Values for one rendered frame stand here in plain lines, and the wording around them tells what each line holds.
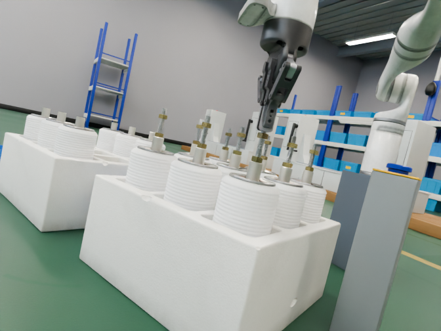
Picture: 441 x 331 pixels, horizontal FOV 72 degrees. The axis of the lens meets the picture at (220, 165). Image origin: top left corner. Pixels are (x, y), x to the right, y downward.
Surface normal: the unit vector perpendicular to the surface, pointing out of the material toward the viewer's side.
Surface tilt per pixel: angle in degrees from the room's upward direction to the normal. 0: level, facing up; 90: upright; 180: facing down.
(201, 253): 90
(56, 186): 90
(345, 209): 90
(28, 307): 0
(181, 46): 90
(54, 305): 0
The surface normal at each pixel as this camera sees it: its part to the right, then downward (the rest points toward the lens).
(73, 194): 0.74, 0.22
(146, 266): -0.59, -0.07
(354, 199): -0.84, -0.15
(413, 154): 0.50, 0.18
